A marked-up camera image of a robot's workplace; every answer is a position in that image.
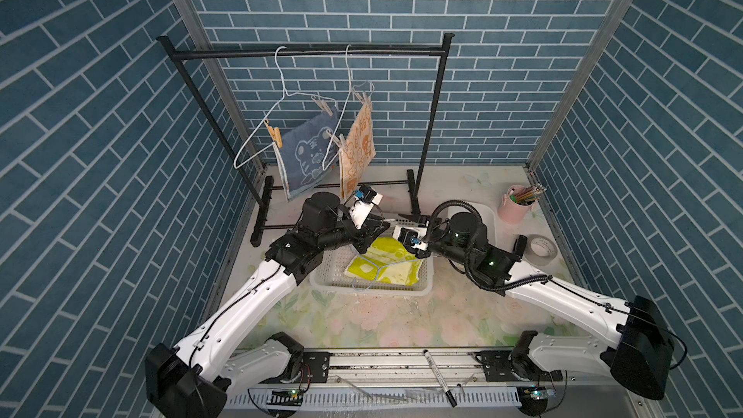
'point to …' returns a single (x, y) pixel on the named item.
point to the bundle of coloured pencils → (527, 194)
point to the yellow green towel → (387, 260)
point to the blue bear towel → (309, 150)
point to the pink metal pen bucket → (512, 212)
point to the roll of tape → (530, 254)
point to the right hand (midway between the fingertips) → (404, 220)
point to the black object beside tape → (520, 246)
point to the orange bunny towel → (360, 150)
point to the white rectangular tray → (486, 213)
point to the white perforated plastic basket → (328, 272)
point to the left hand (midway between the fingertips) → (392, 225)
